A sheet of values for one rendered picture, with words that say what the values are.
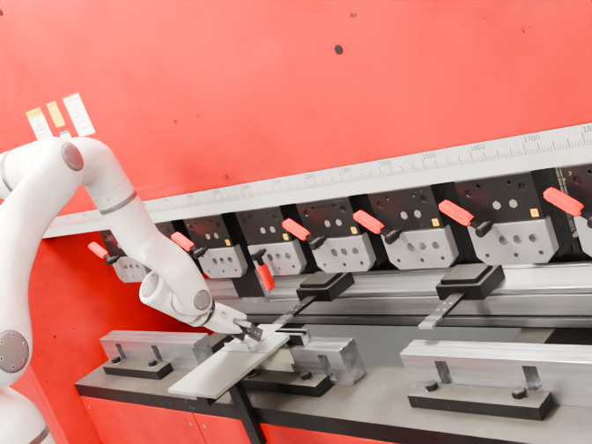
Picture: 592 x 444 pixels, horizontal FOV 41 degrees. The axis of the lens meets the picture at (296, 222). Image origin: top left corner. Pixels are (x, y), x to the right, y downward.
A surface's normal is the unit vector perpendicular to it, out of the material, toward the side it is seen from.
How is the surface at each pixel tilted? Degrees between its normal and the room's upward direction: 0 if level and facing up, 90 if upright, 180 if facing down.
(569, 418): 0
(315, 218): 90
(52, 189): 112
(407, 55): 90
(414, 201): 90
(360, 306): 90
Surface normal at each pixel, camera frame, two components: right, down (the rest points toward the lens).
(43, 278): 0.70, -0.08
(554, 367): -0.62, 0.41
